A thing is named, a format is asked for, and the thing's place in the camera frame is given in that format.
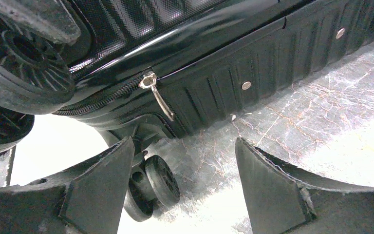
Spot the silver zipper pull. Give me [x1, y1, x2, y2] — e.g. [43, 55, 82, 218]
[138, 71, 174, 121]

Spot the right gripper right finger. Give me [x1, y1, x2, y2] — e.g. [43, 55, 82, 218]
[235, 137, 374, 234]

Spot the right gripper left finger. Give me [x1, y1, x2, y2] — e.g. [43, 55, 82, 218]
[0, 137, 135, 234]

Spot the black suitcase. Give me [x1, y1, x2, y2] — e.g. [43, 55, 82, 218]
[0, 0, 374, 221]

